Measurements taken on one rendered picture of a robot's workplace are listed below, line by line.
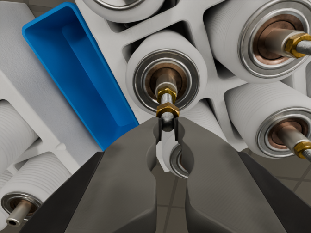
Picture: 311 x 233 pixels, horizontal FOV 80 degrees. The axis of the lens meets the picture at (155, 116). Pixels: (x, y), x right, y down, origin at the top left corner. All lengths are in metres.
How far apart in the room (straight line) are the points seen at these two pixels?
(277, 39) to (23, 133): 0.38
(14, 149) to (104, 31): 0.23
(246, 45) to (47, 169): 0.37
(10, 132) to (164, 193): 0.51
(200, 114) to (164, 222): 0.63
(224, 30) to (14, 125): 0.34
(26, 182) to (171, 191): 0.47
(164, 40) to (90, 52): 0.30
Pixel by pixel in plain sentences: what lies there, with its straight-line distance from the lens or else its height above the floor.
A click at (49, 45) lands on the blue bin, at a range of 0.44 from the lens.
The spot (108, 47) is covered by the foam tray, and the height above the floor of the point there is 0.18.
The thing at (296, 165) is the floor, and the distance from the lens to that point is 0.74.
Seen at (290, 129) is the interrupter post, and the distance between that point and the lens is 0.28.
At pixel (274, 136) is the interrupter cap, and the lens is 0.28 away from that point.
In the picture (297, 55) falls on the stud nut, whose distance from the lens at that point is 0.20.
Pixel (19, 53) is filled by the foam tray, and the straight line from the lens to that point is 0.43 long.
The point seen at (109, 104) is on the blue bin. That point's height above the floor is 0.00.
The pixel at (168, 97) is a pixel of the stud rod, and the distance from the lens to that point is 0.17.
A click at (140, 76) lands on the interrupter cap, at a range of 0.21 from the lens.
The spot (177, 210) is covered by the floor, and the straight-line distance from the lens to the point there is 0.79.
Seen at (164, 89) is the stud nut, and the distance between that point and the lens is 0.17.
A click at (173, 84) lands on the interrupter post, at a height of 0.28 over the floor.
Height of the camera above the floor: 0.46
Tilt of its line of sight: 62 degrees down
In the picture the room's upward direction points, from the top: 176 degrees counter-clockwise
